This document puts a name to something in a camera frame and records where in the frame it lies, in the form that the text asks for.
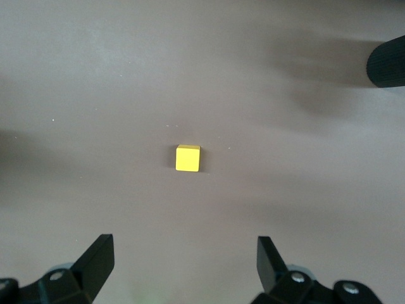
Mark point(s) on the brown table cover sheet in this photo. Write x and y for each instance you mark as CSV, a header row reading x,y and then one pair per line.
x,y
95,158

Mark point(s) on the yellow cube block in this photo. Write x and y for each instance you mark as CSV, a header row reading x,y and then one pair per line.
x,y
187,160

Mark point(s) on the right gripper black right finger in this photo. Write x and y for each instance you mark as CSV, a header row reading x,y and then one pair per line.
x,y
269,263

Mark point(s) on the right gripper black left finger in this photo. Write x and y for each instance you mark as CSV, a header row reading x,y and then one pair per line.
x,y
91,269

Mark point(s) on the black ribbed cylinder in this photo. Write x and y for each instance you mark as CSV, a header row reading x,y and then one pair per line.
x,y
387,63

